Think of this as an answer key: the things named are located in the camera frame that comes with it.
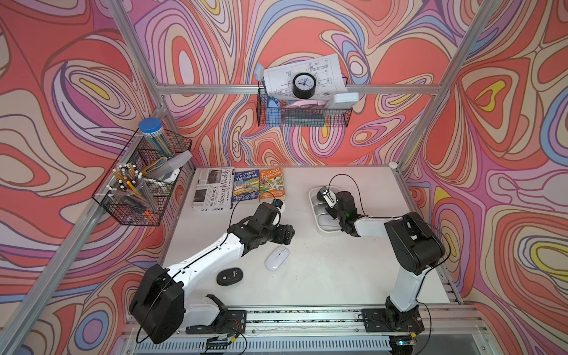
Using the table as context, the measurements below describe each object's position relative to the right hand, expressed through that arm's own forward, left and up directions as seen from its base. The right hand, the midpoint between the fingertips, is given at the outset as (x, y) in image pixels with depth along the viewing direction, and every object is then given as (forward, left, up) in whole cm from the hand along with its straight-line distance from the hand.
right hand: (336, 200), depth 100 cm
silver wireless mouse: (0, +7, -4) cm, 8 cm away
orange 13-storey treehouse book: (+13, +30, -2) cm, 33 cm away
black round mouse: (-32, +45, -2) cm, 55 cm away
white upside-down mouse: (-11, +5, -1) cm, 12 cm away
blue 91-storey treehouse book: (+12, +43, -2) cm, 45 cm away
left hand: (-19, +23, +8) cm, 31 cm away
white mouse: (-25, +28, -3) cm, 37 cm away
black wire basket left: (-7, +66, +27) cm, 72 cm away
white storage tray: (+4, +10, +1) cm, 11 cm away
